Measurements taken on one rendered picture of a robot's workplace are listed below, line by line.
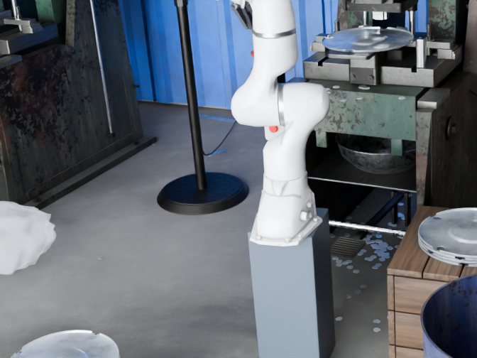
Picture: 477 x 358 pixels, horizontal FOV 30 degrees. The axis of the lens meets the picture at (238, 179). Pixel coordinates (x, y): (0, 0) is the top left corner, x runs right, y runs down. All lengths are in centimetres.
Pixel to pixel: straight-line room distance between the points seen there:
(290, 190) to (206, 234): 113
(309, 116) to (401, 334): 66
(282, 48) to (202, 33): 250
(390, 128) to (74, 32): 169
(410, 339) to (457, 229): 33
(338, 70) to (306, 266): 80
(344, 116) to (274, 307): 72
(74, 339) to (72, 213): 140
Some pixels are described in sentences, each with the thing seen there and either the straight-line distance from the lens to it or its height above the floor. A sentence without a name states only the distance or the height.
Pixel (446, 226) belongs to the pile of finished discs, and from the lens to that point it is 255.
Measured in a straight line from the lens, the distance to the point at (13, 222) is 336.
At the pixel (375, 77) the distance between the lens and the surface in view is 287.
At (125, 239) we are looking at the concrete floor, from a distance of 348.
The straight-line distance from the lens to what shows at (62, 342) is 244.
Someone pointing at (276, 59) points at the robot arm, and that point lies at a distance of 223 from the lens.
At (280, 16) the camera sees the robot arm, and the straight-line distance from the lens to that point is 220.
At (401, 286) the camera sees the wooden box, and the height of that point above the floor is 30.
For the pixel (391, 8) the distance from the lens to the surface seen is 290.
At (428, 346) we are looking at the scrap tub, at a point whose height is 45.
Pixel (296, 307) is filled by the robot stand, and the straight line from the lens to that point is 247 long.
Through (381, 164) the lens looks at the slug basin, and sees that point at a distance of 300.
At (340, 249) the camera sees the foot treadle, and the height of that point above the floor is 16.
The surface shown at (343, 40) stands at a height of 78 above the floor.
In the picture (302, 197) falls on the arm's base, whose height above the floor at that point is 54.
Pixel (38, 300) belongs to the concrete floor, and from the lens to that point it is 316.
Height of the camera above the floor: 152
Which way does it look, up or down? 23 degrees down
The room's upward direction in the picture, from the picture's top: 5 degrees counter-clockwise
